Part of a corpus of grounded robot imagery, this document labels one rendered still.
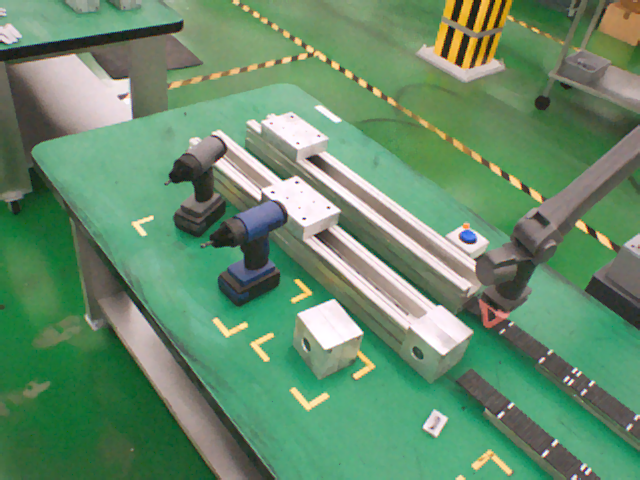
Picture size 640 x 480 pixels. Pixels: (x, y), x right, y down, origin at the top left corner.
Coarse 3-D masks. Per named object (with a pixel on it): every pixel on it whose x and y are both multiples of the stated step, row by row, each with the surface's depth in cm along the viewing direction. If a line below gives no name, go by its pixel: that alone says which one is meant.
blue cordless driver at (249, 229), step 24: (240, 216) 117; (264, 216) 119; (288, 216) 124; (216, 240) 114; (240, 240) 116; (264, 240) 124; (240, 264) 129; (264, 264) 129; (240, 288) 126; (264, 288) 131
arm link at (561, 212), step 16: (624, 144) 111; (608, 160) 111; (624, 160) 110; (592, 176) 112; (608, 176) 110; (624, 176) 112; (560, 192) 114; (576, 192) 112; (592, 192) 111; (608, 192) 113; (544, 208) 115; (560, 208) 113; (576, 208) 112; (528, 224) 115; (544, 224) 115; (560, 224) 112; (528, 240) 114; (544, 240) 113; (560, 240) 115
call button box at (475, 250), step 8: (456, 232) 149; (448, 240) 147; (456, 240) 146; (464, 240) 146; (480, 240) 148; (464, 248) 145; (472, 248) 145; (480, 248) 146; (472, 256) 146; (480, 256) 150
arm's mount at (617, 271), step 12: (636, 240) 149; (624, 252) 147; (636, 252) 145; (612, 264) 151; (624, 264) 148; (636, 264) 146; (612, 276) 152; (624, 276) 149; (636, 276) 147; (624, 288) 151; (636, 288) 148
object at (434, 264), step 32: (256, 128) 168; (288, 160) 163; (320, 160) 163; (320, 192) 156; (352, 192) 158; (352, 224) 151; (384, 224) 143; (416, 224) 145; (384, 256) 146; (416, 256) 137; (448, 256) 140; (448, 288) 133; (480, 288) 137
